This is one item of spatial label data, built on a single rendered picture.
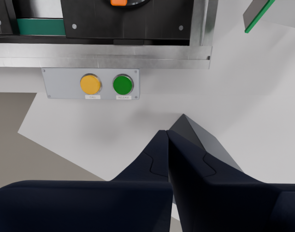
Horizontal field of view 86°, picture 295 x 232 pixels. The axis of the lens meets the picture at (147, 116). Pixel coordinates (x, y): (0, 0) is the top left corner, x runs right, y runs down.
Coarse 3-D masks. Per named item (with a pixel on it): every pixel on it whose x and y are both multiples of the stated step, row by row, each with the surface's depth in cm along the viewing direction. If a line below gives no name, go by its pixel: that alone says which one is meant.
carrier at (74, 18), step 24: (72, 0) 28; (96, 0) 28; (144, 0) 27; (168, 0) 28; (192, 0) 28; (72, 24) 29; (96, 24) 29; (120, 24) 29; (144, 24) 29; (168, 24) 29
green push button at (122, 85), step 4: (120, 76) 33; (124, 76) 33; (116, 80) 33; (120, 80) 33; (124, 80) 33; (128, 80) 33; (116, 84) 33; (120, 84) 33; (124, 84) 33; (128, 84) 33; (116, 88) 34; (120, 88) 34; (124, 88) 34; (128, 88) 34; (120, 92) 34; (124, 92) 34; (128, 92) 34
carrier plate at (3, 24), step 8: (0, 0) 28; (8, 0) 29; (0, 8) 29; (8, 8) 29; (0, 16) 29; (8, 16) 29; (0, 24) 29; (8, 24) 29; (16, 24) 31; (0, 32) 30; (8, 32) 30; (16, 32) 31
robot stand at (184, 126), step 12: (180, 120) 46; (192, 120) 48; (180, 132) 42; (192, 132) 37; (204, 132) 44; (204, 144) 32; (216, 144) 41; (216, 156) 31; (228, 156) 39; (240, 168) 36; (168, 180) 33
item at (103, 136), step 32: (160, 96) 46; (192, 96) 46; (224, 96) 46; (256, 96) 46; (288, 96) 46; (32, 128) 50; (64, 128) 50; (96, 128) 50; (128, 128) 50; (160, 128) 50; (224, 128) 50; (256, 128) 50; (288, 128) 50; (96, 160) 54; (128, 160) 54; (256, 160) 54; (288, 160) 54
